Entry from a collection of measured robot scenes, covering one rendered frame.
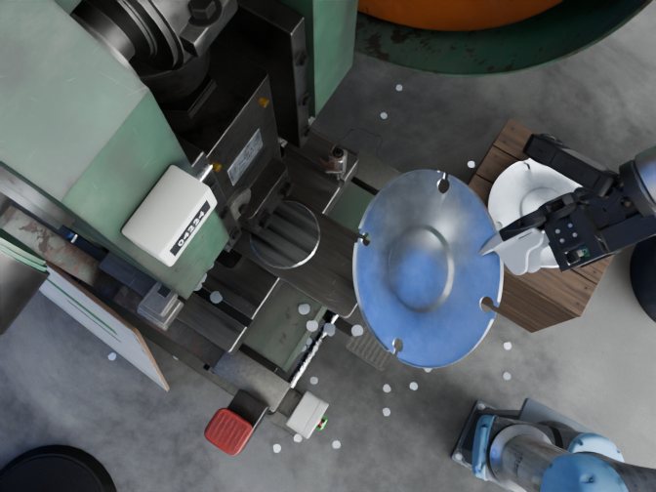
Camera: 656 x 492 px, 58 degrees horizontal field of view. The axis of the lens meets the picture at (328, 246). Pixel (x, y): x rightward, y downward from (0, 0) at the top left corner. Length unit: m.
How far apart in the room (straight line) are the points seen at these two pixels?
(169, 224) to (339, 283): 0.58
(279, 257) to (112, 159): 0.64
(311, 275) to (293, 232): 0.08
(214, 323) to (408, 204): 0.43
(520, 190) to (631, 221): 0.90
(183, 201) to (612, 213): 0.47
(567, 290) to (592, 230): 0.87
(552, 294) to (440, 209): 0.75
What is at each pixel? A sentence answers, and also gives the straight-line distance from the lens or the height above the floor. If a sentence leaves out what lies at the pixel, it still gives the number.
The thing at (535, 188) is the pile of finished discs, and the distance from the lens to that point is 1.62.
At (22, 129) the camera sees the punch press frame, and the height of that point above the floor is 1.46.
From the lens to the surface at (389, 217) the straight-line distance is 0.93.
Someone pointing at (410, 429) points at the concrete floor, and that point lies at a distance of 1.81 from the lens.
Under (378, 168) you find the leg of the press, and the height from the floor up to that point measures 0.64.
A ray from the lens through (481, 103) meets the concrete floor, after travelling 2.11.
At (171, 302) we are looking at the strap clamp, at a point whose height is 0.75.
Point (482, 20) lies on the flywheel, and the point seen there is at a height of 1.09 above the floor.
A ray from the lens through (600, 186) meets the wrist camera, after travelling 0.73.
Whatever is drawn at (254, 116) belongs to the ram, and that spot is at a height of 1.13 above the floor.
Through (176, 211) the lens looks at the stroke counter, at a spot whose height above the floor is 1.33.
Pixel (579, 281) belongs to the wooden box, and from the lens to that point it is 1.60.
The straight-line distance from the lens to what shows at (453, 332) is 0.85.
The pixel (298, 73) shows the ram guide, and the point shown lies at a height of 1.19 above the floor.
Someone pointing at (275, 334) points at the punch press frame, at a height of 0.64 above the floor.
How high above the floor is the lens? 1.79
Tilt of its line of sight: 75 degrees down
